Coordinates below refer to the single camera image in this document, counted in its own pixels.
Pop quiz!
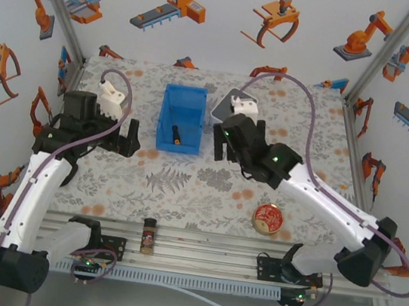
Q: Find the black orange screwdriver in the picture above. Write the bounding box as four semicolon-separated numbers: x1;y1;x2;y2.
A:
166;106;188;148

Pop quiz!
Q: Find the blue plastic bin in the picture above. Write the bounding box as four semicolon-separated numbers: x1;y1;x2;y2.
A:
153;81;211;158

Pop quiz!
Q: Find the grey square plate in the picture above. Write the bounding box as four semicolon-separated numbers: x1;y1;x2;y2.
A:
208;85;261;132

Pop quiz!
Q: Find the floral table mat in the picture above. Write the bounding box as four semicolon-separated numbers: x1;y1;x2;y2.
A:
42;49;374;254

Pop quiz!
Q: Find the red round tin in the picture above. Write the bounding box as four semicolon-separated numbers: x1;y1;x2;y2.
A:
249;201;285;240

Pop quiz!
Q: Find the spice jar black lid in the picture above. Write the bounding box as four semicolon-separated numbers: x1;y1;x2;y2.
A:
138;217;160;257

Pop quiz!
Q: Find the circuit board green light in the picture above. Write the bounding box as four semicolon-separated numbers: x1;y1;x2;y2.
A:
70;253;106;281
277;285;315;306

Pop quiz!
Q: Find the aluminium table side rail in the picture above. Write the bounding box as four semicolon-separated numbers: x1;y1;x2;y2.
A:
58;56;88;106
327;98;389;216

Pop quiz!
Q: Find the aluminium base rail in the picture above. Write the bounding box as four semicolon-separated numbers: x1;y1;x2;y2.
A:
34;207;397;303

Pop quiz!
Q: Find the short purple base cable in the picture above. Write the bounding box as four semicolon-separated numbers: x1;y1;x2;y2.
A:
283;266;335;306
65;243;120;290

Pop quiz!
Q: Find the aluminium frame post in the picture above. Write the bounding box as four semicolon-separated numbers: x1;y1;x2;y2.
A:
344;0;409;111
13;0;97;66

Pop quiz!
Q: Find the white slotted cable duct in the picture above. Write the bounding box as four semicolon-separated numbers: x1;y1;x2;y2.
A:
51;255;284;304

